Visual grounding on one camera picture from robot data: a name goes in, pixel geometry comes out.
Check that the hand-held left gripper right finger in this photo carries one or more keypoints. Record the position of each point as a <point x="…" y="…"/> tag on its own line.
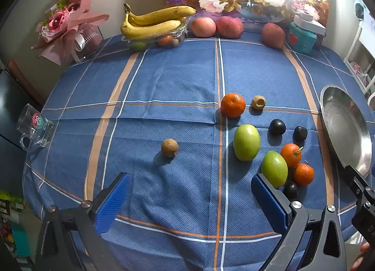
<point x="268" y="197"/>

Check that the glass mug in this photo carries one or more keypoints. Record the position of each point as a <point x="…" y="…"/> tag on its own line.
<point x="35" y="130"/>

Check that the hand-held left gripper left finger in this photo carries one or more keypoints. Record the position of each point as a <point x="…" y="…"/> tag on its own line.
<point x="112" y="203"/>

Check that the dented brown longan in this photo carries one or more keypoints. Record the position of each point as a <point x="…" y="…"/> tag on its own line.
<point x="258" y="102"/>

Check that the teal plastic box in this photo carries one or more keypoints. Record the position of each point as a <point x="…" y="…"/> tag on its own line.
<point x="301" y="39"/>

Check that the red apple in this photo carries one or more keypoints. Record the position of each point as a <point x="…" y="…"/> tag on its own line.
<point x="230" y="27"/>
<point x="273" y="35"/>
<point x="203" y="27"/>

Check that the clear plastic tray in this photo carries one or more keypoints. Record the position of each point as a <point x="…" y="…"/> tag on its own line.
<point x="180" y="35"/>

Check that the small orange mandarin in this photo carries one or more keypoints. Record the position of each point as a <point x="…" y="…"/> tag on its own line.
<point x="304" y="174"/>

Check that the blue plaid tablecloth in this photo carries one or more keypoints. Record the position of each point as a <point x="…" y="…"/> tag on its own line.
<point x="175" y="83"/>

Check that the white storage rack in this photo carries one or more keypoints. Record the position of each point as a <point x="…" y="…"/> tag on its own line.
<point x="363" y="42"/>

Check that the small mandarin with stem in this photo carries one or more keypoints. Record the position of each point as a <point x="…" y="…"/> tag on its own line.
<point x="291" y="155"/>

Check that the pink flower bouquet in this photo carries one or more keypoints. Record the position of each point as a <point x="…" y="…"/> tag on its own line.
<point x="67" y="24"/>

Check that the small red-orange fruit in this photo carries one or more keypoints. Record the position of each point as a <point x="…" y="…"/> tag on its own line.
<point x="165" y="40"/>

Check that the colourful packaging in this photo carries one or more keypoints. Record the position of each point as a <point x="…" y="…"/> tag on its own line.
<point x="11" y="227"/>

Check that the yellow banana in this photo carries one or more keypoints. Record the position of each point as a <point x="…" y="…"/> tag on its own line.
<point x="149" y="29"/>
<point x="164" y="14"/>

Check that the round brown longan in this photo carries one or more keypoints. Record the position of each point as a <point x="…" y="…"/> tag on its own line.
<point x="169" y="147"/>

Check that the dark purple plum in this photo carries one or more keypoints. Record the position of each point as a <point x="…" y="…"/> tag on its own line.
<point x="277" y="127"/>
<point x="300" y="133"/>
<point x="291" y="190"/>

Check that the person's right hand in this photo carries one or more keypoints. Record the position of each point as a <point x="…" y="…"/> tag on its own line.
<point x="361" y="256"/>

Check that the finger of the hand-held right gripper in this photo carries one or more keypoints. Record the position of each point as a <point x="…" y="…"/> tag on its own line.
<point x="357" y="181"/>

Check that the round metal bowl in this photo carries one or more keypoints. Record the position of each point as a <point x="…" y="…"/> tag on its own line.
<point x="342" y="124"/>

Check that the large orange mandarin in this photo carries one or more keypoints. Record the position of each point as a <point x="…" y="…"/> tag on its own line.
<point x="233" y="105"/>

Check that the small green lime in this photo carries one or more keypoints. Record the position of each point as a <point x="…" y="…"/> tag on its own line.
<point x="137" y="46"/>

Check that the pink plastic bag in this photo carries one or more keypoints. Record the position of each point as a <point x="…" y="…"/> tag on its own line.
<point x="359" y="71"/>

